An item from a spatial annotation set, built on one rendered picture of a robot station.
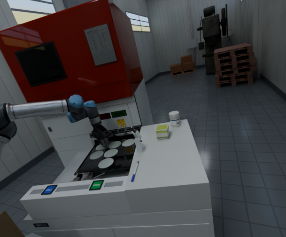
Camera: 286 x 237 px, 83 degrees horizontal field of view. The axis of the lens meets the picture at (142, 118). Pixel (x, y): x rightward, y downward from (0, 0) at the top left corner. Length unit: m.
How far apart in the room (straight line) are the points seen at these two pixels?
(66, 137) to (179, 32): 9.37
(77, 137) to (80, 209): 0.70
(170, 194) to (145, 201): 0.12
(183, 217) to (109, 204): 0.34
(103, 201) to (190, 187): 0.39
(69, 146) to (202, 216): 1.16
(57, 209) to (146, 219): 0.44
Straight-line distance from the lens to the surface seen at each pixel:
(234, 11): 10.22
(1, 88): 3.63
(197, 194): 0.77
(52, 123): 1.54
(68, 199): 0.92
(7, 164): 3.64
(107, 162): 1.10
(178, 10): 10.39
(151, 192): 0.76
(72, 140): 1.53
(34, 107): 1.00
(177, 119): 1.13
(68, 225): 1.08
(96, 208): 0.90
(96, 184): 0.87
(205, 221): 0.90
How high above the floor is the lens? 1.48
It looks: 21 degrees down
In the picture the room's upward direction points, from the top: 14 degrees counter-clockwise
